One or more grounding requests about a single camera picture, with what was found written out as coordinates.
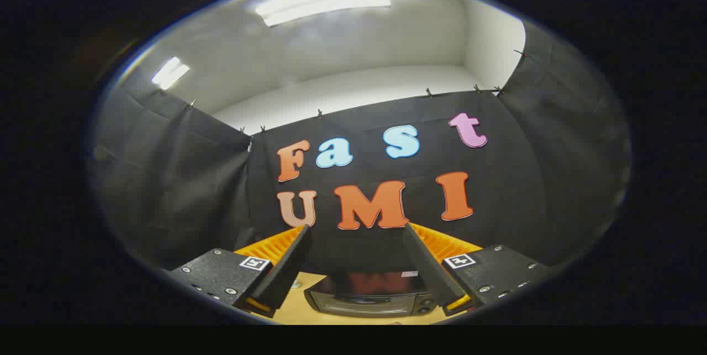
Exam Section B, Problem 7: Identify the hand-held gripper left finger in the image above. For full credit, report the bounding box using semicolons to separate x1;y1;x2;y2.
166;224;313;320

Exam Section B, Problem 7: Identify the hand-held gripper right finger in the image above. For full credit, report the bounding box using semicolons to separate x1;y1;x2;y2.
402;222;553;317

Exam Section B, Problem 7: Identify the black toaster oven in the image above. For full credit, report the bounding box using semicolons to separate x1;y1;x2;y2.
304;271;440;319

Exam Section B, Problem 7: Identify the black backdrop cloth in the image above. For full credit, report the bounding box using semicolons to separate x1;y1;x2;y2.
88;21;633;275

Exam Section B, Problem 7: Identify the small ceiling light panel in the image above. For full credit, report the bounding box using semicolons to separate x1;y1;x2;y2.
151;56;191;91

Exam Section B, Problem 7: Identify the large ceiling light panel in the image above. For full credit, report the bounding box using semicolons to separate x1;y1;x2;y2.
255;0;392;28

